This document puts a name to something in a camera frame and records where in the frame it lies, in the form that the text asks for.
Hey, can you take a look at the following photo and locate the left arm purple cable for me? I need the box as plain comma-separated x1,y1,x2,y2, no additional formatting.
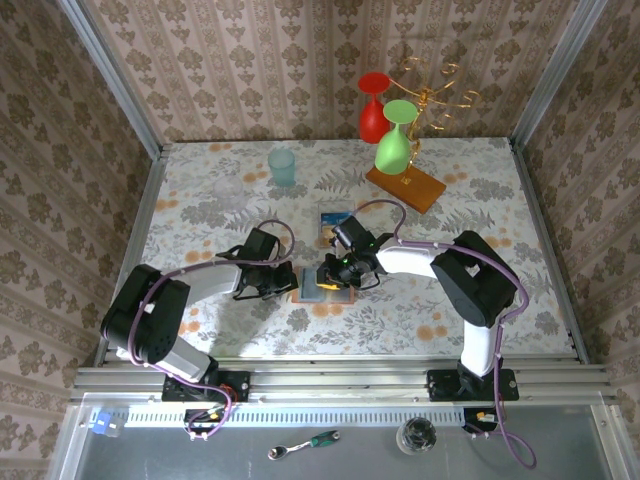
127,218,296,442

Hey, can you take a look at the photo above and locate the red plastic wine glass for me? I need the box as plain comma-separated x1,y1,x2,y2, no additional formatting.
358,72,392,145

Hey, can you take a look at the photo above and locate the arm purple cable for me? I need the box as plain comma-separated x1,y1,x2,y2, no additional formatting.
127,218,296,442
352,199,539,470

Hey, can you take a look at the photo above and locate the aluminium frame post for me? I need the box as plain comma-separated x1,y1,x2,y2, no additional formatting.
512,0,609,146
57,0,164,156

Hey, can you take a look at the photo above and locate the grey metal work shelf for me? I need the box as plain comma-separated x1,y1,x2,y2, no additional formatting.
49,392,634,480

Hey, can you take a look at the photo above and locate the aluminium table side rail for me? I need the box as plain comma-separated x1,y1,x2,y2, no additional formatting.
94,143,169,366
509,139,591,364

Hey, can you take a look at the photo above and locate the blue plastic connector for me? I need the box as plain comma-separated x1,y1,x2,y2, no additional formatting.
89,409,125,439

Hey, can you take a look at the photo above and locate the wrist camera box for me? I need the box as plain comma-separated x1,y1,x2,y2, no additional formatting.
331,216,376,251
243,228,279,262

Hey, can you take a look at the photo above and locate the teal frosted tumbler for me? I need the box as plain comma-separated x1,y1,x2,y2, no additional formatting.
267,148,296,189

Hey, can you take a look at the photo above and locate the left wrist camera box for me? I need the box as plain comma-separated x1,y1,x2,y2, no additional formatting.
243,228,279,262

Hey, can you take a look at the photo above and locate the clear glass cup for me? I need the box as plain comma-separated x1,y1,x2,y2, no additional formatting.
213,174,246,211

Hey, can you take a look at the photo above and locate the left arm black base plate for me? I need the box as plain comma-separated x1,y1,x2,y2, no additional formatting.
162,370,251,403

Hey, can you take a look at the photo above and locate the floral patterned tablecloth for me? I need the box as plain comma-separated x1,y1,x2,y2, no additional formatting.
115,137,576,359

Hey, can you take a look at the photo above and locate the blue credit card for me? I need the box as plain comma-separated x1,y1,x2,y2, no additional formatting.
320,213,352,236

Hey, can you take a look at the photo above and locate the glass jar of screws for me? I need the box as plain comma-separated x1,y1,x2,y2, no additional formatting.
395,418,438,456

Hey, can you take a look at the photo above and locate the green handled ratchet wrench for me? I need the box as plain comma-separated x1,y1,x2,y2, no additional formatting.
267,430,342,461

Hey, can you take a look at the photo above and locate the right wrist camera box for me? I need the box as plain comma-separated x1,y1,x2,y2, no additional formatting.
331,216,376,251

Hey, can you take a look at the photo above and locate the brown leather card holder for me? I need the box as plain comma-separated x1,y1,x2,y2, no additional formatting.
291,266,357,305

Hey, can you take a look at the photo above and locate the gold wire rack wooden base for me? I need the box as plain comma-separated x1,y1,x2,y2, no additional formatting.
364,55,484,216

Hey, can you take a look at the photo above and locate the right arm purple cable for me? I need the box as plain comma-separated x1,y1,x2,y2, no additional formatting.
352,199,539,470

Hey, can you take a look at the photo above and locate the teal green credit card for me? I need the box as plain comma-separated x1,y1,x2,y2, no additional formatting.
298,268,326,302

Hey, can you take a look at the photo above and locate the black connector board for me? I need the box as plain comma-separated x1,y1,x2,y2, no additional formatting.
183,407,226,437
462,407,501,435

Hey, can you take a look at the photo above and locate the aluminium cross rail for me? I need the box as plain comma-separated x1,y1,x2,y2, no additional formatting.
72,362,619,404

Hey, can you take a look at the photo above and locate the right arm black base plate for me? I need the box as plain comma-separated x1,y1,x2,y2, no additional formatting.
426,368,520,402

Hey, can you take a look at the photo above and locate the green plastic wine glass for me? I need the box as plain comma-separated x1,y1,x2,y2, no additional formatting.
374,99,419,175

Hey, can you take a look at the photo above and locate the white slotted cable duct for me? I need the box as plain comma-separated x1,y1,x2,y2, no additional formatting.
123,404,469,429

